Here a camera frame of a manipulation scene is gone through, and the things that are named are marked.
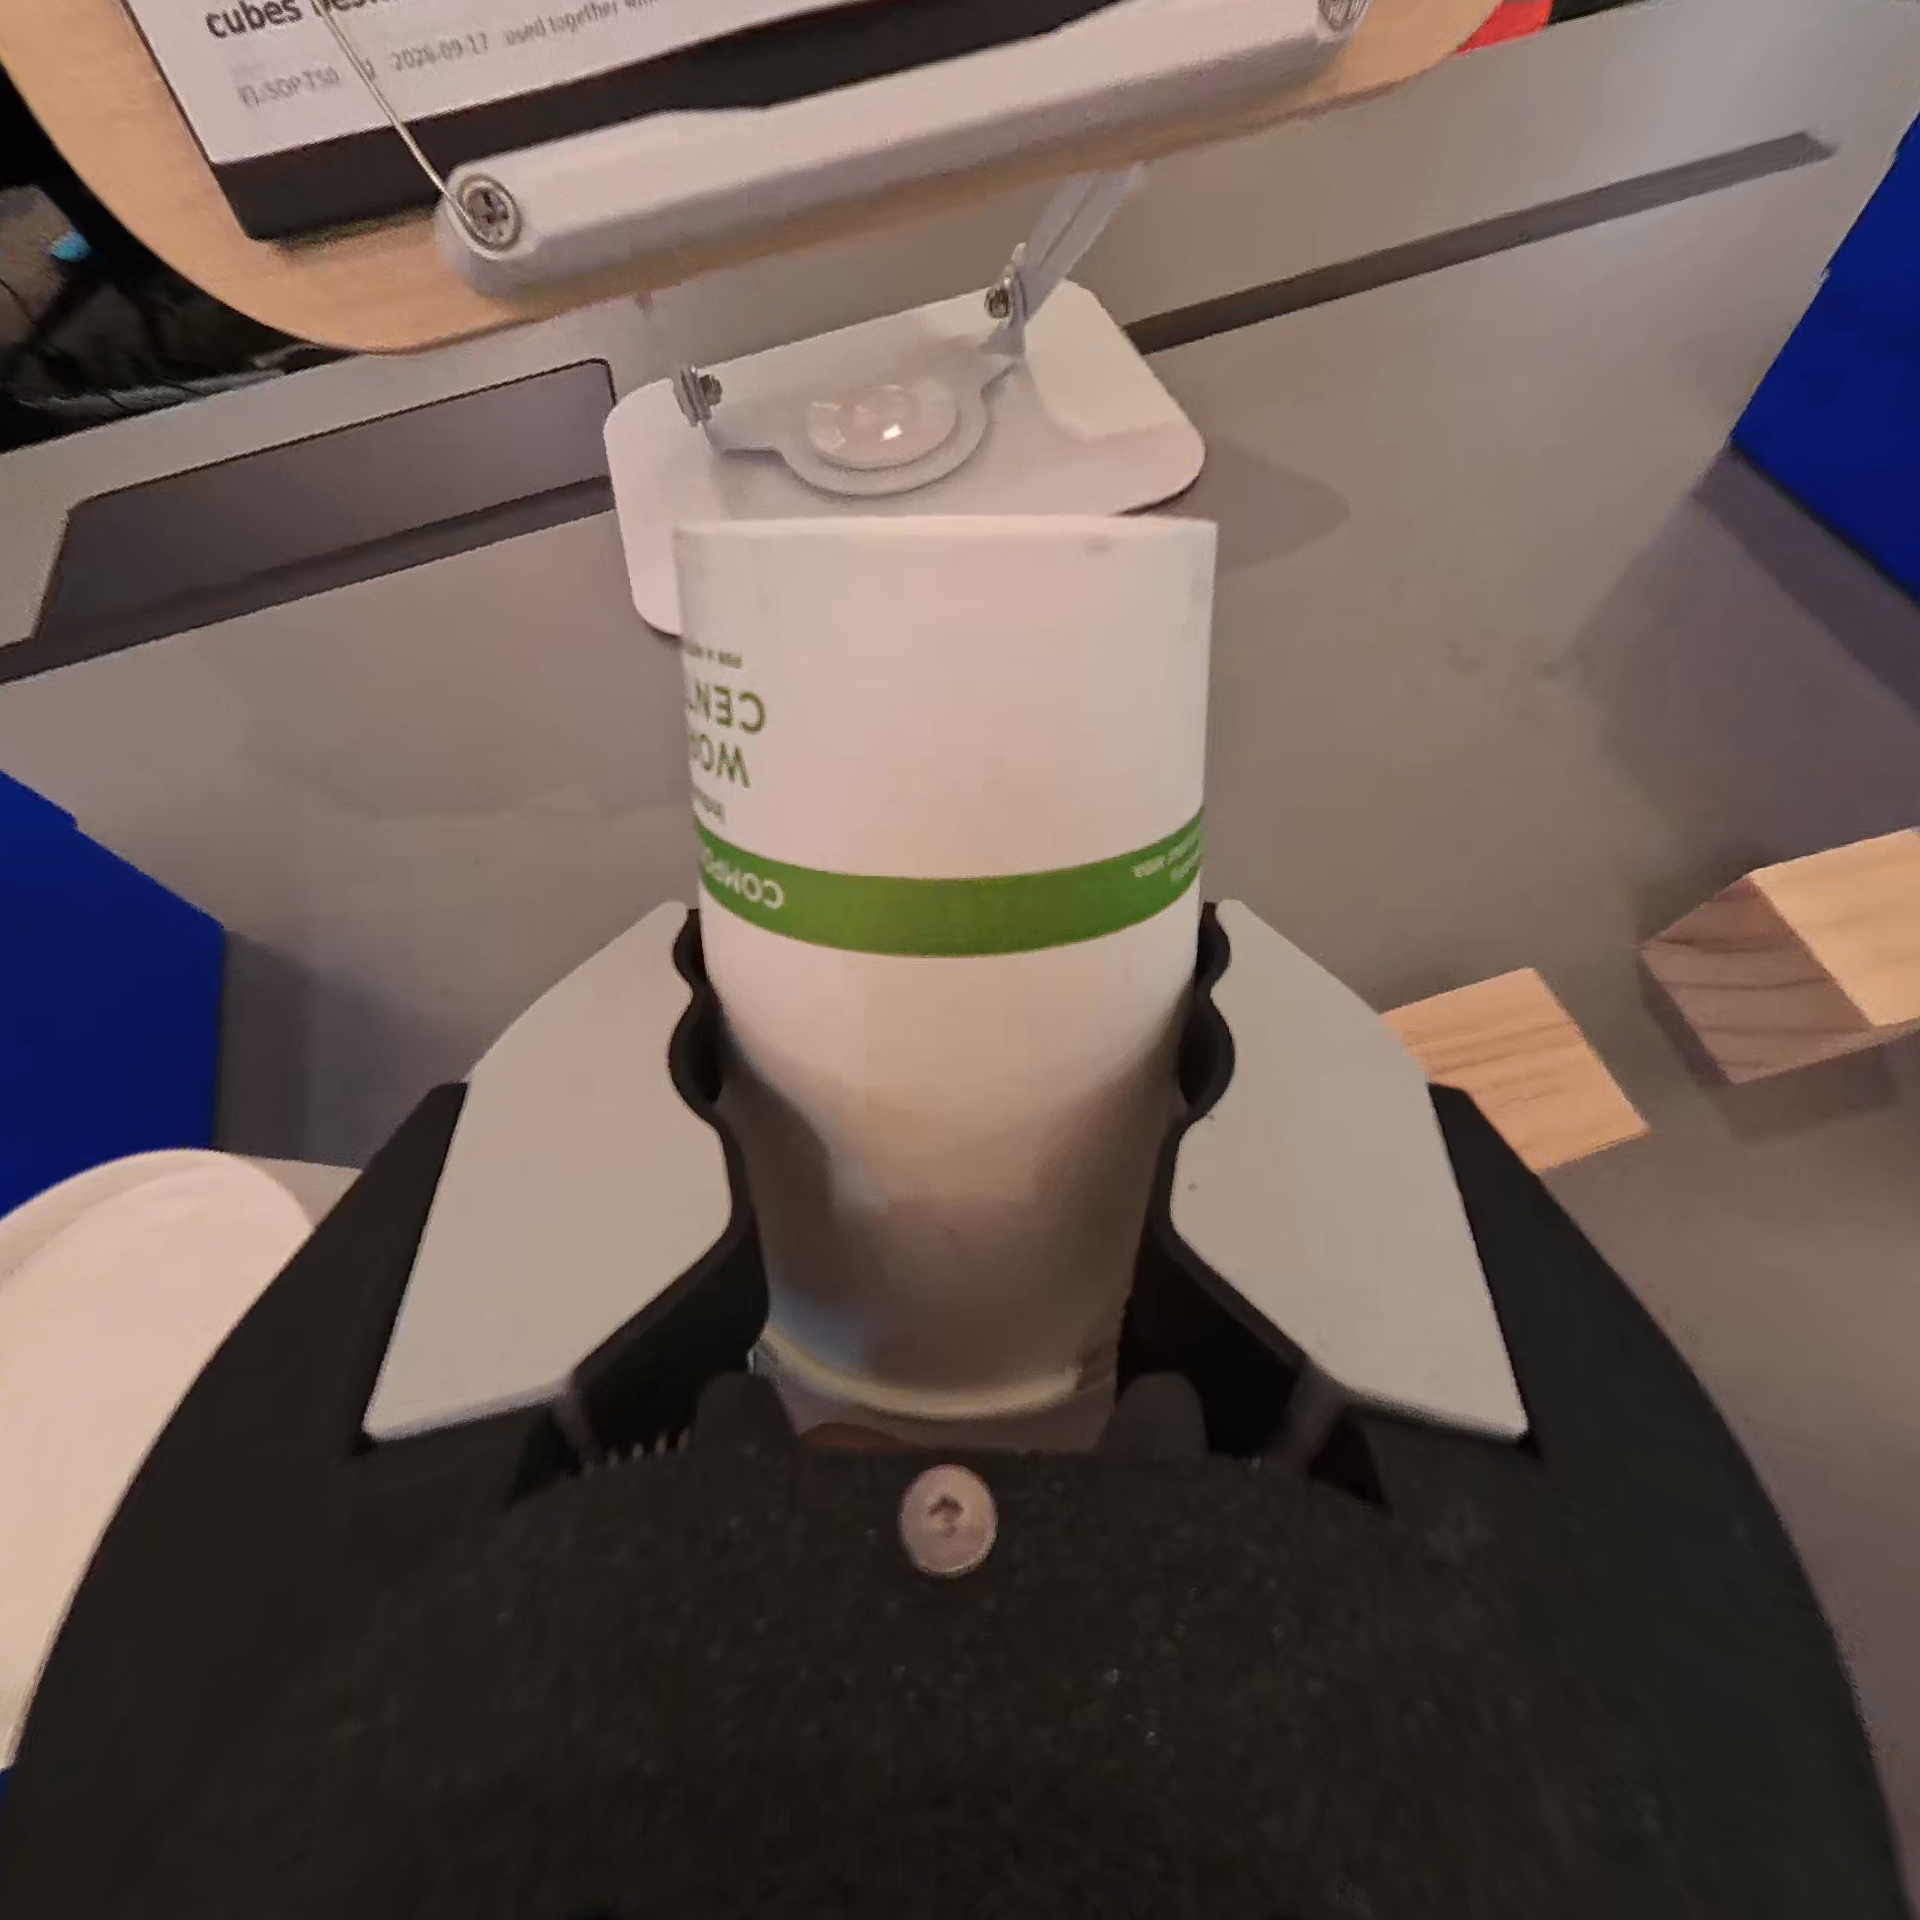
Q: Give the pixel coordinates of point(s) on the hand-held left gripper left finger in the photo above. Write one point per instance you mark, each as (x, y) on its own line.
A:
(569, 1200)

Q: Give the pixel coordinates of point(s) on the printed instruction sheet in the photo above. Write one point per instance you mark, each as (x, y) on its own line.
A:
(524, 76)

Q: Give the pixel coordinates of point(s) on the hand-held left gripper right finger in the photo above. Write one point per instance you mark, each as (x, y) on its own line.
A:
(1335, 1229)

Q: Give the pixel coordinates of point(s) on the wooden cube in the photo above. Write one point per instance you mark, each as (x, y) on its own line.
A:
(1515, 1073)
(1786, 960)

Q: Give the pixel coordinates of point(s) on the blue plastic bin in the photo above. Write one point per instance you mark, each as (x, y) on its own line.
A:
(90, 1019)
(1852, 374)

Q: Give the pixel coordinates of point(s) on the wooden document stand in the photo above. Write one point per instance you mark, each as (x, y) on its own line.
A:
(901, 138)

